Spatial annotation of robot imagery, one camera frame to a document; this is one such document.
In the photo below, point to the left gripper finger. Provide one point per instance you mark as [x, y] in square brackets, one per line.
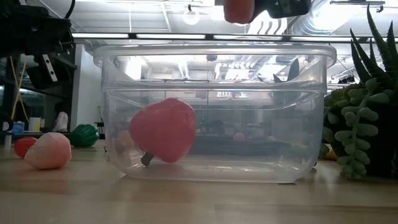
[65, 70]

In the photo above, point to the blue box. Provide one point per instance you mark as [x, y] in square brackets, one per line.
[18, 128]

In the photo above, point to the red bell pepper toy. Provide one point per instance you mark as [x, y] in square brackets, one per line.
[163, 130]

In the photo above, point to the white bottle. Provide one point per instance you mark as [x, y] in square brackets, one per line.
[7, 141]

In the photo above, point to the white cup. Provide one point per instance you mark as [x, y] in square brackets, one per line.
[34, 124]

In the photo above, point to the potted green succulent plant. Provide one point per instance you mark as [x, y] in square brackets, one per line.
[357, 130]

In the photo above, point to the clear plastic container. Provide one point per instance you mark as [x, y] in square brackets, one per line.
[217, 77]

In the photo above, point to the yellow folded cloth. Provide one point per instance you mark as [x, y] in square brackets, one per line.
[330, 154]

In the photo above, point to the green bell pepper toy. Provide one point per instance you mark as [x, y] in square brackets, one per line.
[84, 135]

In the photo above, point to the pink toy peach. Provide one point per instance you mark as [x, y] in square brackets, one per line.
[48, 151]

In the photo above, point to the round ceiling lamp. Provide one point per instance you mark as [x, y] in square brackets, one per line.
[191, 16]

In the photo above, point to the red cherry tomato toy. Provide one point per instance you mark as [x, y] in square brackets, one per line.
[21, 147]

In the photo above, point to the small pink fruit toy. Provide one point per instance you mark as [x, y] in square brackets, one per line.
[238, 11]
[239, 137]

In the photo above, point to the white bag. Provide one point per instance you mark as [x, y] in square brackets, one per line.
[61, 122]

